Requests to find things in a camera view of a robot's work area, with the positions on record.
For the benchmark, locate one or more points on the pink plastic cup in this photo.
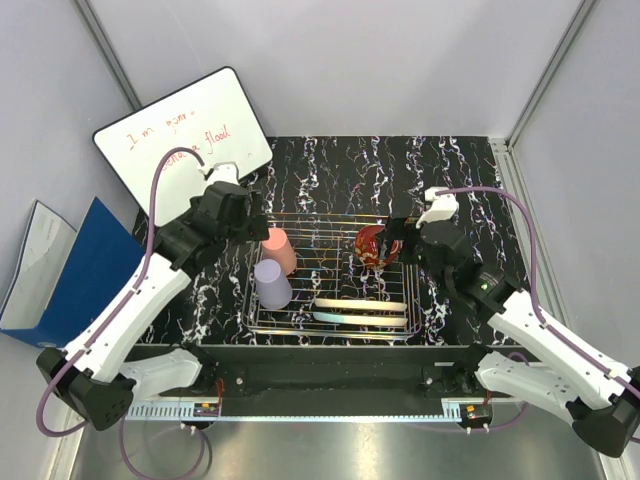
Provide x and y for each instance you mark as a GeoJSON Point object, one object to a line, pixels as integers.
{"type": "Point", "coordinates": [278, 248]}

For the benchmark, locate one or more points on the teal plate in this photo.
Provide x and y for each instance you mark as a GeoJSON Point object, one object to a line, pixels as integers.
{"type": "Point", "coordinates": [362, 320]}

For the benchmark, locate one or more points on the black marble pattern mat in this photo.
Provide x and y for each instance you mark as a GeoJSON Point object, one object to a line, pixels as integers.
{"type": "Point", "coordinates": [344, 175]}

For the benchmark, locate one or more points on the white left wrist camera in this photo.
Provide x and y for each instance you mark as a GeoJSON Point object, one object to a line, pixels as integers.
{"type": "Point", "coordinates": [222, 172]}

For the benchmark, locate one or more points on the blue binder folder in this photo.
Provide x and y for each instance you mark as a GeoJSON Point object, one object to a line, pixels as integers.
{"type": "Point", "coordinates": [65, 277]}

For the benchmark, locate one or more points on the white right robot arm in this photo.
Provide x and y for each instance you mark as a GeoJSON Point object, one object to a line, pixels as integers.
{"type": "Point", "coordinates": [595, 394]}

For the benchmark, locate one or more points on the wire dish rack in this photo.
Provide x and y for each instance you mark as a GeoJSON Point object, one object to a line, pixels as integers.
{"type": "Point", "coordinates": [328, 267]}

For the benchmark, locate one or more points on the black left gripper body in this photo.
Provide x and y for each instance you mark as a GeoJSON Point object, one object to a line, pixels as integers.
{"type": "Point", "coordinates": [250, 229]}

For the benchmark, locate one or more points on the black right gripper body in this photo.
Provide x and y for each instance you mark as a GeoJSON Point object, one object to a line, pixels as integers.
{"type": "Point", "coordinates": [404, 228]}

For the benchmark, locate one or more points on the white slotted cable duct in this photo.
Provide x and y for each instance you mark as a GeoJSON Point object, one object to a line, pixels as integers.
{"type": "Point", "coordinates": [301, 408]}

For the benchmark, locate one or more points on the red floral ceramic bowl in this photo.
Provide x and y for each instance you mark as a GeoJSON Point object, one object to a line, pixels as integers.
{"type": "Point", "coordinates": [367, 248]}

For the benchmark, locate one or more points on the lilac plastic cup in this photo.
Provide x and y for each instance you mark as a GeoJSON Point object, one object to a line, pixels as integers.
{"type": "Point", "coordinates": [272, 286]}

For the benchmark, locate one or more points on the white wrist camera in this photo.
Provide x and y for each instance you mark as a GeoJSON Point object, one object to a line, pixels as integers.
{"type": "Point", "coordinates": [222, 172]}
{"type": "Point", "coordinates": [441, 206]}

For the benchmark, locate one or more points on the cream pink plate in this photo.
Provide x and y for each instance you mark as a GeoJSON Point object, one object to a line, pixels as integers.
{"type": "Point", "coordinates": [359, 304]}

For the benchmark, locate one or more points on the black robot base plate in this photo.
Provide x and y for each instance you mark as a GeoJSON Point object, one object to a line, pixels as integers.
{"type": "Point", "coordinates": [365, 372]}

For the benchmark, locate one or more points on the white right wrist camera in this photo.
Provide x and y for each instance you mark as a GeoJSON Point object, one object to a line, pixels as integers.
{"type": "Point", "coordinates": [441, 206]}

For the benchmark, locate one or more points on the white dry-erase board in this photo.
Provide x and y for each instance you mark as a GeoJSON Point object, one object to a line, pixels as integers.
{"type": "Point", "coordinates": [211, 116]}

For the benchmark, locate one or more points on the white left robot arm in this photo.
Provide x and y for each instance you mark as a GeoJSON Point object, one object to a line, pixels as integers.
{"type": "Point", "coordinates": [92, 374]}

